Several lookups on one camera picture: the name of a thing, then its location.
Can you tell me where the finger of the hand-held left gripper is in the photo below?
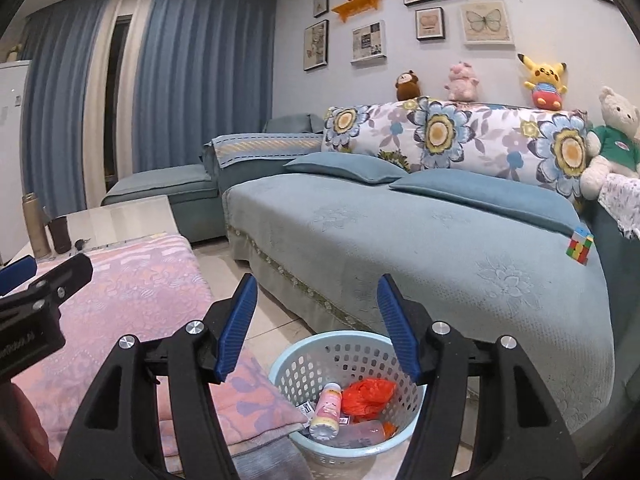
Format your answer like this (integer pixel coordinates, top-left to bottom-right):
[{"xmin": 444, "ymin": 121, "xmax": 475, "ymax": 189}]
[
  {"xmin": 0, "ymin": 256, "xmax": 37, "ymax": 297},
  {"xmin": 0, "ymin": 254, "xmax": 94, "ymax": 312}
]

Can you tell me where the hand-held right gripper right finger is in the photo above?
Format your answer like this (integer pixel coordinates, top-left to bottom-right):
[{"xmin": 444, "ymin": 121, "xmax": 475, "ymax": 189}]
[{"xmin": 376, "ymin": 273, "xmax": 583, "ymax": 480}]

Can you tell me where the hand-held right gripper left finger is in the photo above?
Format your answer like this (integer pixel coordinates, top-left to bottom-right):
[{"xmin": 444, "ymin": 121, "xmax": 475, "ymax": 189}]
[{"xmin": 59, "ymin": 272, "xmax": 259, "ymax": 480}]

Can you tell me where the red plastic bag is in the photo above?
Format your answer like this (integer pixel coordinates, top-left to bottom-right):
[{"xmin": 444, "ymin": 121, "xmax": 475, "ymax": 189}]
[{"xmin": 341, "ymin": 379, "xmax": 398, "ymax": 422}]

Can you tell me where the light blue plastic basket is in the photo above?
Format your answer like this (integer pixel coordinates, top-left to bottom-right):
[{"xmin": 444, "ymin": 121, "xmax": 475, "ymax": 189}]
[{"xmin": 268, "ymin": 331, "xmax": 428, "ymax": 468}]

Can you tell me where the pink bottle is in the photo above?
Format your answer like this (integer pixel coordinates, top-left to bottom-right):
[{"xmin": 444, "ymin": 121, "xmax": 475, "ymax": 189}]
[{"xmin": 309, "ymin": 382, "xmax": 342, "ymax": 442}]

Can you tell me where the clear bottle with orange cap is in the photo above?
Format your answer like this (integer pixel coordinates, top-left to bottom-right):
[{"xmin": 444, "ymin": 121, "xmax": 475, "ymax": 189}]
[{"xmin": 327, "ymin": 420, "xmax": 398, "ymax": 448}]

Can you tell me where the person's left hand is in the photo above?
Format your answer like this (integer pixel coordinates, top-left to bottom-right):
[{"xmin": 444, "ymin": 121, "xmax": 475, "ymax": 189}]
[{"xmin": 0, "ymin": 380, "xmax": 57, "ymax": 476}]

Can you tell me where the dark brown cup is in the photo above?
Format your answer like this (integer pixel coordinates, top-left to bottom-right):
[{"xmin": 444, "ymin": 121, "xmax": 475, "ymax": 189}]
[{"xmin": 47, "ymin": 215, "xmax": 72, "ymax": 254}]

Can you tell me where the gold thermos bottle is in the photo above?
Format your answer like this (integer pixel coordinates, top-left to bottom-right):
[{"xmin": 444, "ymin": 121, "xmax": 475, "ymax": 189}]
[{"xmin": 21, "ymin": 192, "xmax": 51, "ymax": 261}]

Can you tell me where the teal sofa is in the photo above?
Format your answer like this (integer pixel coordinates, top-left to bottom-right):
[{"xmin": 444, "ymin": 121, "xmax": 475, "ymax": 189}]
[{"xmin": 101, "ymin": 112, "xmax": 640, "ymax": 453}]

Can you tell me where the pink printed blanket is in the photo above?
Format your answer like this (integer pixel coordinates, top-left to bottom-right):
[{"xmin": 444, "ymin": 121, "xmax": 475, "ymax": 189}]
[{"xmin": 0, "ymin": 234, "xmax": 308, "ymax": 466}]

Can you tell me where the beige coffee table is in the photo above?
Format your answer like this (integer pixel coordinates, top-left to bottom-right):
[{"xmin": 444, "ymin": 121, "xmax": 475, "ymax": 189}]
[{"xmin": 15, "ymin": 195, "xmax": 181, "ymax": 262}]

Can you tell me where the white refrigerator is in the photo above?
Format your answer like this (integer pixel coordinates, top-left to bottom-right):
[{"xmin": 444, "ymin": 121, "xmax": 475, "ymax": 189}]
[{"xmin": 0, "ymin": 60, "xmax": 32, "ymax": 266}]

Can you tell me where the blue flat cushion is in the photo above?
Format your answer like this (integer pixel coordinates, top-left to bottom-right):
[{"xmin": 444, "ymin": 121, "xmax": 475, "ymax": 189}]
[
  {"xmin": 389, "ymin": 169, "xmax": 581, "ymax": 236},
  {"xmin": 283, "ymin": 152, "xmax": 408, "ymax": 184}
]

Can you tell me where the blue curtain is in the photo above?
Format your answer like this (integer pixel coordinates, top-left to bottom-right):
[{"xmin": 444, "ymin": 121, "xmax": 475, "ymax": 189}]
[
  {"xmin": 20, "ymin": 0, "xmax": 108, "ymax": 221},
  {"xmin": 131, "ymin": 0, "xmax": 277, "ymax": 173}
]

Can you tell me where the white sheer curtain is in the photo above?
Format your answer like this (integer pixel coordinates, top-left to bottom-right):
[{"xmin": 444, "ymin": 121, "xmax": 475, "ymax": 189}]
[{"xmin": 82, "ymin": 0, "xmax": 156, "ymax": 211}]

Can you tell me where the striped sofa cover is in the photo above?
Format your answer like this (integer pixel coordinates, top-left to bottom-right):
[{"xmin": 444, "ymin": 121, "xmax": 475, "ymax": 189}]
[{"xmin": 202, "ymin": 132, "xmax": 323, "ymax": 183}]

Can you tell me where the colourful puzzle cube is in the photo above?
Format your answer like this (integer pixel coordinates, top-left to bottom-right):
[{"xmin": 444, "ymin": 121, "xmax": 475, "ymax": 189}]
[{"xmin": 566, "ymin": 227, "xmax": 595, "ymax": 266}]

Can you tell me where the floral sofa cushion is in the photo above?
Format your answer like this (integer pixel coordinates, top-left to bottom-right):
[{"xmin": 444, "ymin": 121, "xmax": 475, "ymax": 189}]
[{"xmin": 321, "ymin": 97, "xmax": 591, "ymax": 201}]

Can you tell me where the brown monkey plush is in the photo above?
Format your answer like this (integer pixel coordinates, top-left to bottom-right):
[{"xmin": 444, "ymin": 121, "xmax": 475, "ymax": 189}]
[{"xmin": 396, "ymin": 71, "xmax": 422, "ymax": 102}]

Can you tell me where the pink pig plush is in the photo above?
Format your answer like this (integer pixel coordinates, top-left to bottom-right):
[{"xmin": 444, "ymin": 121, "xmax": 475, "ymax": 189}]
[{"xmin": 446, "ymin": 61, "xmax": 478, "ymax": 102}]

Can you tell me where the white lace cloth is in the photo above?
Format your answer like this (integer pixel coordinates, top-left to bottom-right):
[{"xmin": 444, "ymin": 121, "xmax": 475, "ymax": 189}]
[{"xmin": 597, "ymin": 172, "xmax": 640, "ymax": 241}]

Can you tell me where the yellow plush toy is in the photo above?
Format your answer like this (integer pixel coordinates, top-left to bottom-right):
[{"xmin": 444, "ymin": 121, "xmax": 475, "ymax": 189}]
[{"xmin": 517, "ymin": 53, "xmax": 568, "ymax": 111}]

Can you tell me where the white canvas picture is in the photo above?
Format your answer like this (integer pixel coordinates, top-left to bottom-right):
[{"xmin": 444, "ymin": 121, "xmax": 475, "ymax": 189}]
[{"xmin": 350, "ymin": 21, "xmax": 387, "ymax": 65}]

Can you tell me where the white teddy bear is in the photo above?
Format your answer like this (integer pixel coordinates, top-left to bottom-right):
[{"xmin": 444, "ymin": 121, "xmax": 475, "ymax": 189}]
[{"xmin": 580, "ymin": 86, "xmax": 640, "ymax": 201}]

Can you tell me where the pink black framed picture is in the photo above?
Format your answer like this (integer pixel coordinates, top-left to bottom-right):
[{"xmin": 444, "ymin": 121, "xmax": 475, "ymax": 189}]
[{"xmin": 415, "ymin": 7, "xmax": 446, "ymax": 42}]

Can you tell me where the butterfly framed picture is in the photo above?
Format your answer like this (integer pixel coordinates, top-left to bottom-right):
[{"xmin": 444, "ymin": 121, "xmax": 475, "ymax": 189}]
[{"xmin": 460, "ymin": 1, "xmax": 516, "ymax": 46}]

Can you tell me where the orange wall shelf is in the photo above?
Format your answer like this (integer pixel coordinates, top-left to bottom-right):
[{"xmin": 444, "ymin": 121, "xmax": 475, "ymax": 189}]
[{"xmin": 331, "ymin": 0, "xmax": 383, "ymax": 23}]

